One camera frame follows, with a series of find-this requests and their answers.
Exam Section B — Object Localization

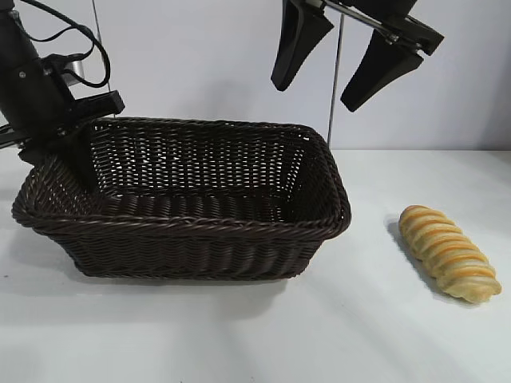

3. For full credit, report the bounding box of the dark brown woven basket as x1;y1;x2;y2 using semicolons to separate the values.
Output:
10;116;353;282

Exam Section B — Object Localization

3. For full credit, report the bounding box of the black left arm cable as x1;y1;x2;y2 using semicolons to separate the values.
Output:
26;0;112;88

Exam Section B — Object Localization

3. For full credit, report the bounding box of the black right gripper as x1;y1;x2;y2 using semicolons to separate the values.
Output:
271;0;446;113

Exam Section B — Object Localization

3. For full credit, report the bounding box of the long twisted striped bread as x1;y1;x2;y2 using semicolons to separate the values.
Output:
398;203;502;305

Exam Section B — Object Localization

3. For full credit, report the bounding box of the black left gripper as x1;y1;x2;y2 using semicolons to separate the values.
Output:
0;15;125;196

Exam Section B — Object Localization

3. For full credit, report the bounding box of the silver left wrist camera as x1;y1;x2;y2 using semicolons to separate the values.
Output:
42;54;87;101

